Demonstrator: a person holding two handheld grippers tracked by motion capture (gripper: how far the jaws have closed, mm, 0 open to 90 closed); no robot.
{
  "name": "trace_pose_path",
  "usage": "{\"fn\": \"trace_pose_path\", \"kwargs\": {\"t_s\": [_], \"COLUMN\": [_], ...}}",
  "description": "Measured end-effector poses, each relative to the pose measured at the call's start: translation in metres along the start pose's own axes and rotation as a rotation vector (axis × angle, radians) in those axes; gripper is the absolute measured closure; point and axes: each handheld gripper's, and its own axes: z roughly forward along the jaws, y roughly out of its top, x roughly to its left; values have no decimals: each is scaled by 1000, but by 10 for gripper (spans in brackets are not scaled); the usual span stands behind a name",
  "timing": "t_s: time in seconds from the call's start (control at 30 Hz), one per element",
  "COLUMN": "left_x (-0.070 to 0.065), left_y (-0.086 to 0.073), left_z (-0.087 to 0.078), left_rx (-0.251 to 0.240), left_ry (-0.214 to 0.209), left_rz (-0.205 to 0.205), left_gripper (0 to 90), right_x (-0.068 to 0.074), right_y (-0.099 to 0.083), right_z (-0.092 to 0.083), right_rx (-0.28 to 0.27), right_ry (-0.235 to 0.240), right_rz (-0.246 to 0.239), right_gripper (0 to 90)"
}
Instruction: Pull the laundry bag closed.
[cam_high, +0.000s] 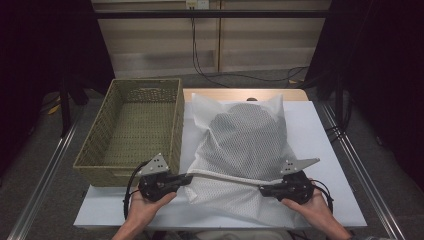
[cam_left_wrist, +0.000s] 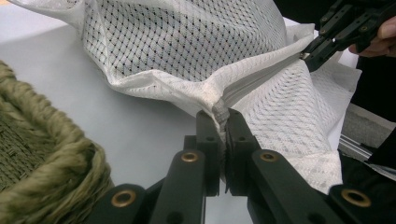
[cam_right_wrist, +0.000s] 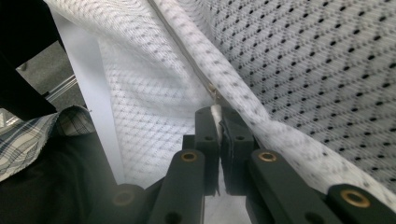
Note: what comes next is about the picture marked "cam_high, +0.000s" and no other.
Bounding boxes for metal floor rail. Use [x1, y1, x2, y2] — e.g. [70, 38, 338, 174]
[321, 103, 406, 240]
[6, 109, 84, 240]

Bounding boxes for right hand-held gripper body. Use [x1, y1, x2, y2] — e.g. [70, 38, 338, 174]
[280, 157, 321, 205]

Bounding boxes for black horizontal bar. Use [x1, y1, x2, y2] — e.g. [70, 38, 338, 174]
[94, 9, 331, 19]

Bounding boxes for green woven basket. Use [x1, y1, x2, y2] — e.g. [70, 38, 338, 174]
[73, 78, 185, 188]

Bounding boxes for dark curtain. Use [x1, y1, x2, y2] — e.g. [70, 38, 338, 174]
[0, 0, 116, 178]
[304, 0, 424, 191]

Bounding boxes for person's right hand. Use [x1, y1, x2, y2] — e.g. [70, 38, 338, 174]
[281, 181, 331, 229]

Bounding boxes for white mesh laundry bag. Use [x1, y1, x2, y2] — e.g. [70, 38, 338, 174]
[184, 93, 301, 228]

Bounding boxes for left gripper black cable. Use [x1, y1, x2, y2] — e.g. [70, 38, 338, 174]
[123, 160, 151, 221]

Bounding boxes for white table mat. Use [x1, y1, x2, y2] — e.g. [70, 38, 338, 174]
[73, 100, 368, 231]

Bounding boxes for black floor cable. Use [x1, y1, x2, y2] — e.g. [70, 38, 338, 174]
[213, 65, 309, 84]

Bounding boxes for white wall outlet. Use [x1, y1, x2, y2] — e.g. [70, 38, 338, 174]
[185, 0, 210, 10]

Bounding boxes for black hanging wall cable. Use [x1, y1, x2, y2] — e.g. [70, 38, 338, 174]
[190, 16, 231, 88]

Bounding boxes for black metal stand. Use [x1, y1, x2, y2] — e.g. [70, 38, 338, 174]
[334, 73, 346, 124]
[58, 76, 89, 138]

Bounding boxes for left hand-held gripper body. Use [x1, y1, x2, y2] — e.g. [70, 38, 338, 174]
[137, 153, 178, 203]

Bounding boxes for black cable bundle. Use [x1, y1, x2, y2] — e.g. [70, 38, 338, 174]
[324, 99, 351, 144]

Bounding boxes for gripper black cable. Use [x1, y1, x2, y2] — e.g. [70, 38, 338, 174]
[123, 160, 151, 221]
[311, 179, 335, 214]

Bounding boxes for yellow floor tape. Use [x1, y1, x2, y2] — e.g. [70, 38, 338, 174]
[47, 96, 62, 116]

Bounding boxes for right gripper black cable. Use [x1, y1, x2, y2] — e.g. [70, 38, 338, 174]
[311, 179, 335, 214]

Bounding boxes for person's left hand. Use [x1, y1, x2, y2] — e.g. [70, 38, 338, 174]
[128, 191, 178, 228]

